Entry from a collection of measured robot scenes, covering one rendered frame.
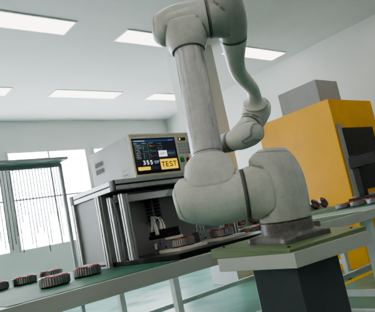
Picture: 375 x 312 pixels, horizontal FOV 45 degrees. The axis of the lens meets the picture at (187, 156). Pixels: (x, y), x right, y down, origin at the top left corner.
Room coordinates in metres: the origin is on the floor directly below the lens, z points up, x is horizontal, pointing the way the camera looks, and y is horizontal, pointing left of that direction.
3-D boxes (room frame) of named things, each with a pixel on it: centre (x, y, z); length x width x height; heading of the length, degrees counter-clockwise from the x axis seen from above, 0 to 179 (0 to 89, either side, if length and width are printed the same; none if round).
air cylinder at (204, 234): (2.27, 0.01, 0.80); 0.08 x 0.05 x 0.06; 131
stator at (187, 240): (2.00, 0.10, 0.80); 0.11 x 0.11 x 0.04
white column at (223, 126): (6.36, -0.32, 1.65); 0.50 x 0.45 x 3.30; 41
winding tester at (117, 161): (2.33, 0.21, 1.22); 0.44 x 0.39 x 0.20; 131
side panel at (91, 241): (2.17, 0.51, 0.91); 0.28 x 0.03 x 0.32; 41
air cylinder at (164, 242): (2.11, 0.19, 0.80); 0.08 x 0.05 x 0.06; 131
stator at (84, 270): (1.86, 0.49, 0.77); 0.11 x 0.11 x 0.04
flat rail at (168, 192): (2.16, 0.07, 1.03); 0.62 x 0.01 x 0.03; 131
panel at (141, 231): (2.27, 0.17, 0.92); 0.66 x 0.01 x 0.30; 131
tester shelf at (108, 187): (2.32, 0.22, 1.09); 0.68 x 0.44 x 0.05; 131
